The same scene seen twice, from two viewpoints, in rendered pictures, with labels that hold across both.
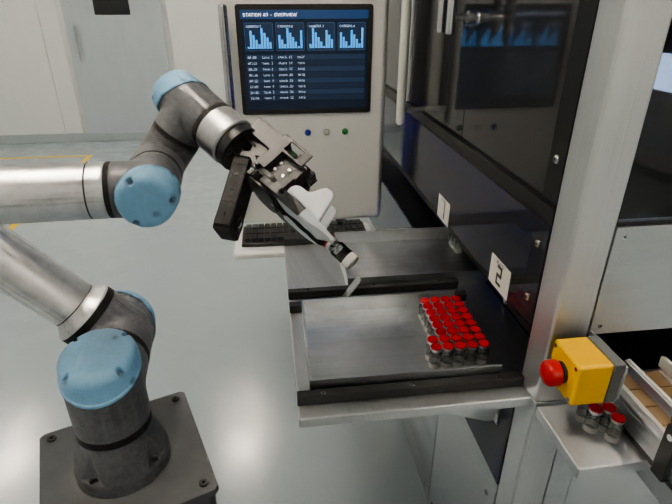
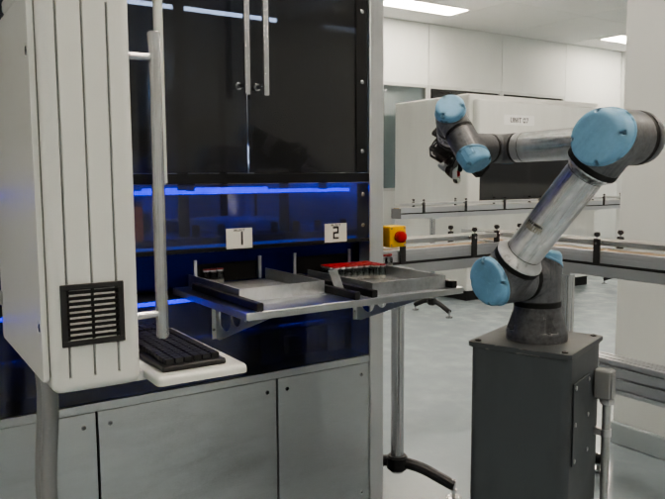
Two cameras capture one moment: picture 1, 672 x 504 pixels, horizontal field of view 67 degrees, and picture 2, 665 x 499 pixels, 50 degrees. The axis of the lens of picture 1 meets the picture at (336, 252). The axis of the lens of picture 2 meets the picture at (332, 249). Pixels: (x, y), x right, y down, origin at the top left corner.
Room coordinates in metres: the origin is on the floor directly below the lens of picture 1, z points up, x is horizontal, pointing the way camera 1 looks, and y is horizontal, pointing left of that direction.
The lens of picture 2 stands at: (1.86, 1.73, 1.20)
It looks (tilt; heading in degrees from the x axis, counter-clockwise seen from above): 6 degrees down; 244
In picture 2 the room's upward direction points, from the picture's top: straight up
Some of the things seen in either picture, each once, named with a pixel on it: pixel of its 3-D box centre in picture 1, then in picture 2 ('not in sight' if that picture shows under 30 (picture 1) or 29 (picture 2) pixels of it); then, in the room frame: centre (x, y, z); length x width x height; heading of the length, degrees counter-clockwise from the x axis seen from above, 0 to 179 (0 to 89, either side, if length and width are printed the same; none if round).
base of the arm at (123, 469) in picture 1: (118, 438); (536, 318); (0.62, 0.36, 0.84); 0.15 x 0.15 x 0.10
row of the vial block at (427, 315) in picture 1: (434, 330); (357, 272); (0.83, -0.20, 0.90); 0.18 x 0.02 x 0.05; 7
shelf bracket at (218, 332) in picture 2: not in sight; (241, 327); (1.24, -0.09, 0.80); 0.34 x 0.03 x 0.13; 97
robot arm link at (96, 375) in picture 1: (105, 381); (535, 272); (0.62, 0.36, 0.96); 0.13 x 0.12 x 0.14; 12
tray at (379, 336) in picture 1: (391, 336); (374, 277); (0.82, -0.11, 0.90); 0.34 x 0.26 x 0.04; 97
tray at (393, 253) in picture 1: (405, 255); (253, 283); (1.18, -0.18, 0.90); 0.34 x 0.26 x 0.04; 97
